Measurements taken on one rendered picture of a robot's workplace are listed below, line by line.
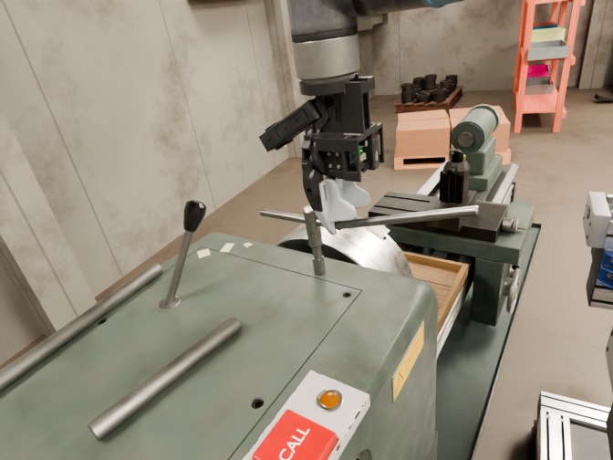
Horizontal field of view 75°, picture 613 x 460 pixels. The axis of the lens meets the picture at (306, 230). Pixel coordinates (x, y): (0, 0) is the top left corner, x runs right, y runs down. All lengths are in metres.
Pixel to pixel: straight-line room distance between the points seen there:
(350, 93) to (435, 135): 3.93
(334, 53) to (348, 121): 0.08
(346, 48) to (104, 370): 0.49
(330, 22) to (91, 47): 2.95
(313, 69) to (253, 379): 0.36
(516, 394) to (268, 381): 1.75
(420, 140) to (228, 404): 4.07
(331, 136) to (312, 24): 0.12
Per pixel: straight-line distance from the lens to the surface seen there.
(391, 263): 0.81
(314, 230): 0.59
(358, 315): 0.56
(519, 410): 2.11
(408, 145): 4.43
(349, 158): 0.49
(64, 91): 3.18
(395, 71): 8.31
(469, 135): 1.79
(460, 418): 1.35
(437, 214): 0.50
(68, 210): 3.16
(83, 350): 0.66
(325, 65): 0.47
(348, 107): 0.48
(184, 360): 0.53
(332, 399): 0.46
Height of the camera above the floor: 1.62
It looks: 28 degrees down
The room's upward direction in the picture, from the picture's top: 9 degrees counter-clockwise
